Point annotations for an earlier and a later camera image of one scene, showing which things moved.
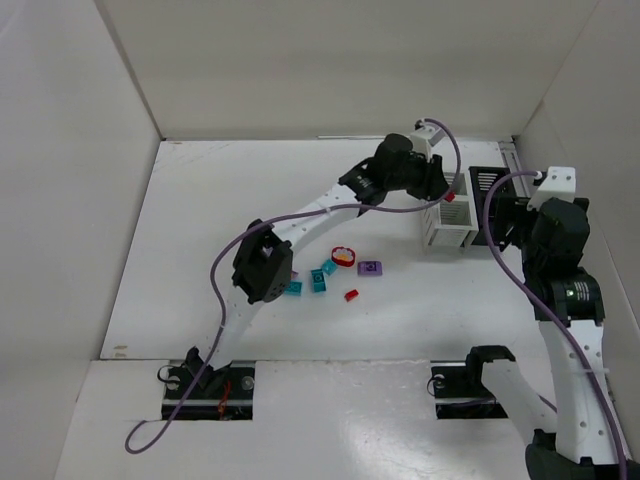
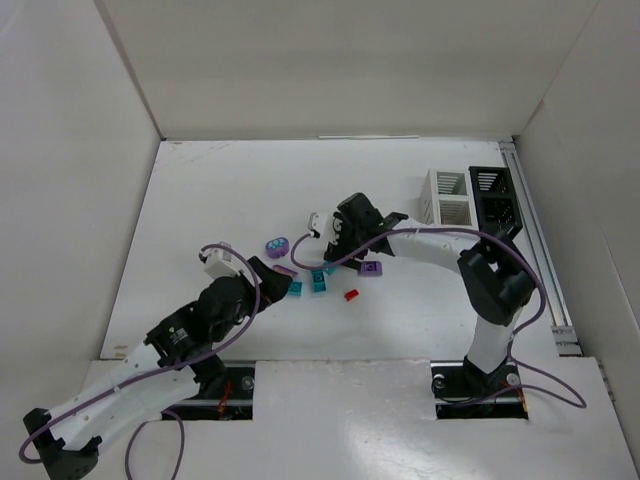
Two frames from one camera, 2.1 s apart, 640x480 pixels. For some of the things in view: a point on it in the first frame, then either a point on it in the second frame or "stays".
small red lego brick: x=351 y=294 stays
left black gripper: x=433 y=176 to x=263 y=280
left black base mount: x=224 y=394 stays
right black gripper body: x=503 y=215 to x=344 y=242
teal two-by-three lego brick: x=294 y=289 stays
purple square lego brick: x=369 y=268 stays
